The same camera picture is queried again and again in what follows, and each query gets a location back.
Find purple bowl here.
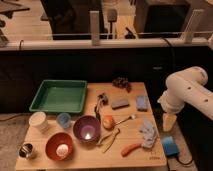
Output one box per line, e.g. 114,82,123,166
73,115,101,143

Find blue box off table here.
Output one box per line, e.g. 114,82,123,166
161,136,179,157

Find peach fruit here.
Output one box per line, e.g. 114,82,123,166
102,115,115,130

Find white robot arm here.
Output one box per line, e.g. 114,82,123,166
157,66,213,132

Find small blue cup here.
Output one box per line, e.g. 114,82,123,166
56,113,71,129

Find light blue towel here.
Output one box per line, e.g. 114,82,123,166
139,120,157,149

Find green plastic tray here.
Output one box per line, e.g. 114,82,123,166
29,80,87,115

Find grey sponge block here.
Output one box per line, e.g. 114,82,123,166
111,98,129,110

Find black cable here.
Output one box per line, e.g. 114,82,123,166
175,155,195,167

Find white paper cup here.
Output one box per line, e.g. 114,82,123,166
29,112,48,132

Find blue sponge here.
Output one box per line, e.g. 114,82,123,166
136,96,148,111

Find black-handled tool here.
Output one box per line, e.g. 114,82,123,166
94,93,108,120

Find red bowl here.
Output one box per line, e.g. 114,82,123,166
45,132,73,161

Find white-headed brush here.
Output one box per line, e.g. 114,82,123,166
115,114,137,125

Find small metal cup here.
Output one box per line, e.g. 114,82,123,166
19,143,36,159

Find yellow tongs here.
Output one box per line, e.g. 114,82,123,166
97,128,120,153

